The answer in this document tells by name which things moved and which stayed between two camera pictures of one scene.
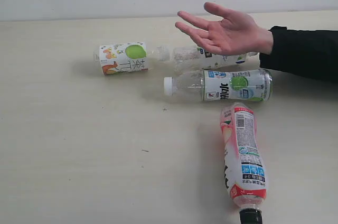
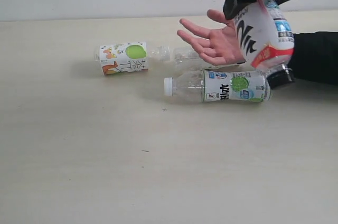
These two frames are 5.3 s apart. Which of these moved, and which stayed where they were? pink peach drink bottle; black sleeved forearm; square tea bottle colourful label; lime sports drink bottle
Moved: pink peach drink bottle
Stayed: square tea bottle colourful label; black sleeved forearm; lime sports drink bottle
